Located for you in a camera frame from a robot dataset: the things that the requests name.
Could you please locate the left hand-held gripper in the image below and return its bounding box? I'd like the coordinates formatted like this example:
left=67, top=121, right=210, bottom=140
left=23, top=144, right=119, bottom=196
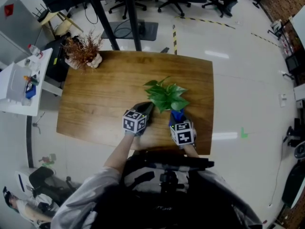
left=122, top=101, right=156, bottom=137

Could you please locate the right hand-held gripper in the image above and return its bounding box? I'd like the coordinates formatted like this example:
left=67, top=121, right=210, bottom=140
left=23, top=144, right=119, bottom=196
left=169, top=114, right=197, bottom=150

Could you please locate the green leafy plant flower pot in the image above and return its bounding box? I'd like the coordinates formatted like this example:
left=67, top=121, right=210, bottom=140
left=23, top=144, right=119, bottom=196
left=142, top=76, right=191, bottom=114

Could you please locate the person's right forearm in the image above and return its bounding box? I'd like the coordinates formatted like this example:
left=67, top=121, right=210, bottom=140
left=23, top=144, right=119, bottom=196
left=183, top=144, right=201, bottom=159

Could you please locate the person's left forearm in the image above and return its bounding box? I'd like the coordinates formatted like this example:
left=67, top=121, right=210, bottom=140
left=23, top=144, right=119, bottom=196
left=103, top=130, right=141, bottom=175

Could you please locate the dried red plant white pot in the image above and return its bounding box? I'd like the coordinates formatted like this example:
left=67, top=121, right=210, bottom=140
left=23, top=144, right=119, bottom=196
left=62, top=29, right=104, bottom=71

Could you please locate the black box cabinet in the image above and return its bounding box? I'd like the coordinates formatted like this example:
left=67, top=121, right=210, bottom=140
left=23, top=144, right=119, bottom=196
left=44, top=35, right=71, bottom=83

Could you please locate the person's grey jacket torso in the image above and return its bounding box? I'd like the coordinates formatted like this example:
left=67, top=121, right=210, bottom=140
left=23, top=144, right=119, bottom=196
left=50, top=155, right=264, bottom=229

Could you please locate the blue container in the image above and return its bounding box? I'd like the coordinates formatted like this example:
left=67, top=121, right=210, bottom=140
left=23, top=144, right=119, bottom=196
left=24, top=84, right=37, bottom=100

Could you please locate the orange capped green bottle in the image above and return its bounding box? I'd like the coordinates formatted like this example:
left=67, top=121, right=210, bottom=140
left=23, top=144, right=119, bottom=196
left=23, top=74, right=40, bottom=85

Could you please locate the large black bag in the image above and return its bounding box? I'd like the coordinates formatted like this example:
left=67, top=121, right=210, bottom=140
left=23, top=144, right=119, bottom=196
left=281, top=162, right=305, bottom=208

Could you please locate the black padded chair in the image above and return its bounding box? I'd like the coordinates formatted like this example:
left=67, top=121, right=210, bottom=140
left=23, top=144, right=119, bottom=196
left=28, top=166, right=83, bottom=207

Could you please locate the wooden stool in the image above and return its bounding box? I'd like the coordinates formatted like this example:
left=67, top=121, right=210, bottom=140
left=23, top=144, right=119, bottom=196
left=32, top=4, right=84, bottom=37

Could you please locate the clear plastic bottle red cap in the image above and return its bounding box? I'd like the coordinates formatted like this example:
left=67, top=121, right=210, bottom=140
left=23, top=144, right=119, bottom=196
left=27, top=43, right=44, bottom=59

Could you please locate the small black monitor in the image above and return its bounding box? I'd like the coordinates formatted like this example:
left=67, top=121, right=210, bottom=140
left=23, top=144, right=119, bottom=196
left=285, top=54, right=301, bottom=74

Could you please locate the white side table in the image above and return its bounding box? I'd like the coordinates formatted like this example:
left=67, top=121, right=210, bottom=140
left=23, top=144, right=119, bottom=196
left=0, top=47, right=53, bottom=117

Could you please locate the white plastic tray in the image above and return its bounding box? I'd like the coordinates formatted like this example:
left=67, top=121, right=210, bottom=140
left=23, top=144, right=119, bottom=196
left=4, top=62, right=32, bottom=103

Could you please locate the black chest camera rig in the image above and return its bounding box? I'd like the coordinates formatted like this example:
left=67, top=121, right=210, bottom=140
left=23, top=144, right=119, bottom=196
left=122, top=151, right=215, bottom=229

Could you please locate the black stand base plate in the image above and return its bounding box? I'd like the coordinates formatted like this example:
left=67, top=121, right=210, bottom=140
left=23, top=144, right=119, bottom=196
left=101, top=21, right=159, bottom=42

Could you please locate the black stand post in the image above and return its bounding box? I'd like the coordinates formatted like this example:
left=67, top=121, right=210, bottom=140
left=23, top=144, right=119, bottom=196
left=124, top=0, right=142, bottom=52
left=88, top=0, right=120, bottom=51

